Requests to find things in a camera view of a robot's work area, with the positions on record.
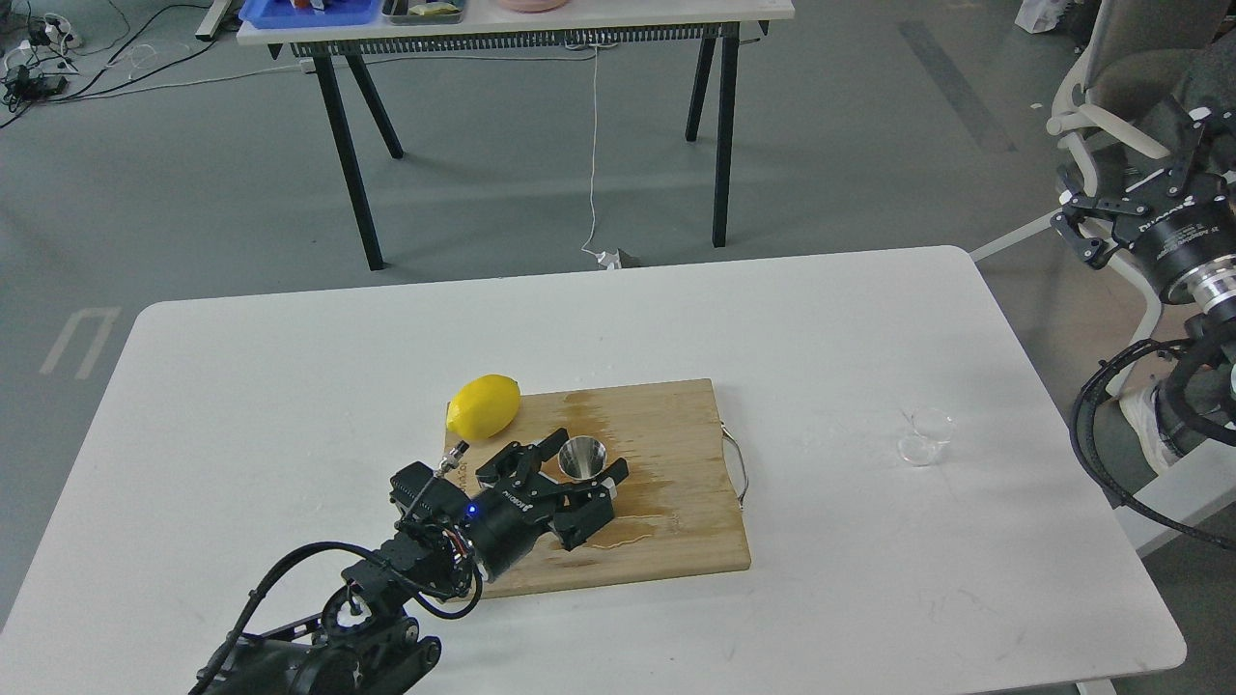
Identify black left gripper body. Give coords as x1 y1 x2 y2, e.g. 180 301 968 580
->
464 467 591 582

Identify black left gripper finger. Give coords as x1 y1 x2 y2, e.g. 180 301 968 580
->
475 428 569 487
555 458 630 552

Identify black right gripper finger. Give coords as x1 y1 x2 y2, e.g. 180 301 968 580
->
1051 164 1149 270
1163 96 1217 204

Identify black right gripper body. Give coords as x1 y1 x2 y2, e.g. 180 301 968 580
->
1128 176 1235 305

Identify steel jigger measuring cup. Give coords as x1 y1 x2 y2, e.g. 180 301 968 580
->
557 435 606 481

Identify small clear glass cup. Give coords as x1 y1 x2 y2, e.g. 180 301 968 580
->
897 406 957 467

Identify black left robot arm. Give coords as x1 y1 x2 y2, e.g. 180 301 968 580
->
192 430 630 694

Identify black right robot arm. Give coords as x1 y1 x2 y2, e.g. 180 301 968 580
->
1052 96 1234 552

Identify yellow lemon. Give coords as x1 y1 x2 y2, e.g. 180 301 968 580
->
445 373 522 441

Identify wooden cutting board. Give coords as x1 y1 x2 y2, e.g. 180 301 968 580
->
449 378 751 599

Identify seated person in grey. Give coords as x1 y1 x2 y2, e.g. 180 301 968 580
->
1110 40 1236 474

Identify white office chair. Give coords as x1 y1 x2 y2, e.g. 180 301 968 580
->
970 0 1236 397

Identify white table with black legs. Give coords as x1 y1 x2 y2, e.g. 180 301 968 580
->
236 1 796 271

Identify pink plate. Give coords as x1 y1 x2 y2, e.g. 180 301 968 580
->
497 0 569 14

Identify dark tray with yellow item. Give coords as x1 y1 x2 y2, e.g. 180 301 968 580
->
379 0 467 26

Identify blue plastic tray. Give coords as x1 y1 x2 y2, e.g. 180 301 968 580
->
239 1 382 31

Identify white hanging cable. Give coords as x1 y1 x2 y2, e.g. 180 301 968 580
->
578 43 629 271

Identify floor cables and power strip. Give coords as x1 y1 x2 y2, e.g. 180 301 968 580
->
0 0 242 126

